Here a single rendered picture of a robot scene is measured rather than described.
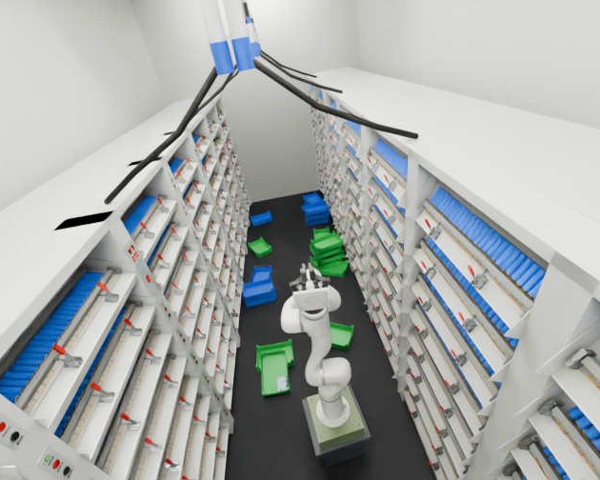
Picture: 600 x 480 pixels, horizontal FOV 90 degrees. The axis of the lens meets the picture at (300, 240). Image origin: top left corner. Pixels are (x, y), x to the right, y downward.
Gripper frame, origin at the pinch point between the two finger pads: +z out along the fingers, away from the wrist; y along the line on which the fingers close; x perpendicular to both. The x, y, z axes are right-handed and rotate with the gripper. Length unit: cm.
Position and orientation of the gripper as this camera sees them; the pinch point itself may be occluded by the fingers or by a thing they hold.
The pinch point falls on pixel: (308, 271)
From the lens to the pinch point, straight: 79.7
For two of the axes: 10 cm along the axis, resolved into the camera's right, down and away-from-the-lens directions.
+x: -0.8, -7.1, 6.9
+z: -1.3, -6.8, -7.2
